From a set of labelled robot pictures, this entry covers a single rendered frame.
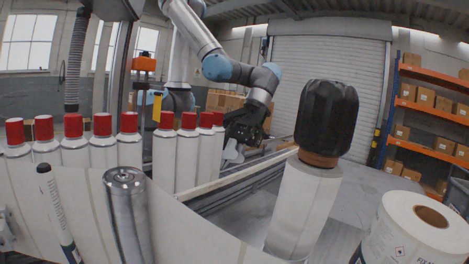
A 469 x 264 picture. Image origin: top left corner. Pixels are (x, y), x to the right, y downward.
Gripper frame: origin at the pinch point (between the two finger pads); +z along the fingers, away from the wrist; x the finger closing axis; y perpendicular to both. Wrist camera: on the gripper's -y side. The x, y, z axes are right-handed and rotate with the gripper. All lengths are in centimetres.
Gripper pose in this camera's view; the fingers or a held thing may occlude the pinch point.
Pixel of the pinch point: (221, 163)
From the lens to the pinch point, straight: 55.7
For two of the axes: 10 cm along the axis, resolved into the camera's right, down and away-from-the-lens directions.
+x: 4.7, 4.2, 7.8
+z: -4.3, 8.8, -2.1
